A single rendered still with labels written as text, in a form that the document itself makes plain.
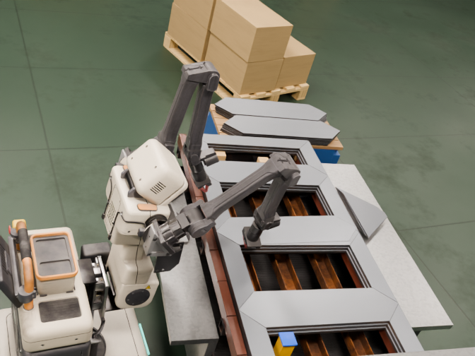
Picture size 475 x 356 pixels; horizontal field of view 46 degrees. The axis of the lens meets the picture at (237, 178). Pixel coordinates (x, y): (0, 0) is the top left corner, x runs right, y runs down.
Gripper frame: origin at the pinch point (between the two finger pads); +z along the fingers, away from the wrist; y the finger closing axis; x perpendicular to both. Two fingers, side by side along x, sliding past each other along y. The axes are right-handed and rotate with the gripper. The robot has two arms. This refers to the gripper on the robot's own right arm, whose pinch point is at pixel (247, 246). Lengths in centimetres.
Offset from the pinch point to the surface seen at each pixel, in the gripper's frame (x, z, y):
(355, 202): -76, 18, 37
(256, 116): -35, 28, 107
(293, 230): -26.7, 3.3, 10.2
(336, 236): -48.1, 2.7, 5.9
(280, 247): -17.1, 2.2, 0.5
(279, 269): -19.1, 12.8, -5.2
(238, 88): -75, 127, 236
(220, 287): 16.0, -2.0, -20.3
